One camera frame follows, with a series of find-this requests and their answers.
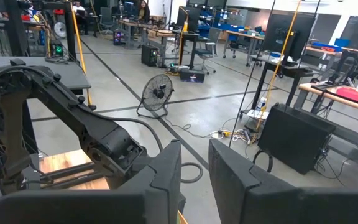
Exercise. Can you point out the black monitor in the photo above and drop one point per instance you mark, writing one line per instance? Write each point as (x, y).
(287, 34)

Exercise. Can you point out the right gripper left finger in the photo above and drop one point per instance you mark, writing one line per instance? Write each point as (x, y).
(154, 193)

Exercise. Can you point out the black floor box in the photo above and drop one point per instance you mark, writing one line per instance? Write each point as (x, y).
(192, 76)

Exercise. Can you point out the black floor fan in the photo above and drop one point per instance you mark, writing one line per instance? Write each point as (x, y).
(157, 93)

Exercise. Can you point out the white power strip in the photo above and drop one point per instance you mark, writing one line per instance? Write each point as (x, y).
(217, 134)

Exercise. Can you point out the yellow plastic bin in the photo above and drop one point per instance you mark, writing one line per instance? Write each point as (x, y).
(182, 220)

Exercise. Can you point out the black standing desk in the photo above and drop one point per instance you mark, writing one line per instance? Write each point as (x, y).
(291, 71)

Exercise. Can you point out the small black computer tower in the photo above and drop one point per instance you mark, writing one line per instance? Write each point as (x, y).
(149, 56)

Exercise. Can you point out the large black computer tower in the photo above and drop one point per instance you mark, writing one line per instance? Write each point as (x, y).
(294, 140)

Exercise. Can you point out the wooden table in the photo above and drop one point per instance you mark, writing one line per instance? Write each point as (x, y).
(322, 93)

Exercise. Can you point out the black aluminium frame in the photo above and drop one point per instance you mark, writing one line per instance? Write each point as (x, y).
(73, 170)

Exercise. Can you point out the grey office chair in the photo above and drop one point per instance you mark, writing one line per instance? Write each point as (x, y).
(210, 51)

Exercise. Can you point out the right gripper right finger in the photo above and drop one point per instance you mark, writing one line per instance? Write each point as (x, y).
(244, 193)

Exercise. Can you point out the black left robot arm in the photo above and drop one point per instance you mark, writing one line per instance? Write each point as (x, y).
(73, 115)

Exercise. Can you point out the person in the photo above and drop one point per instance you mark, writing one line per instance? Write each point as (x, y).
(79, 7)
(144, 12)

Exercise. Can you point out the plastic water bottle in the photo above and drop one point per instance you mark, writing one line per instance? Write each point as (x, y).
(261, 104)

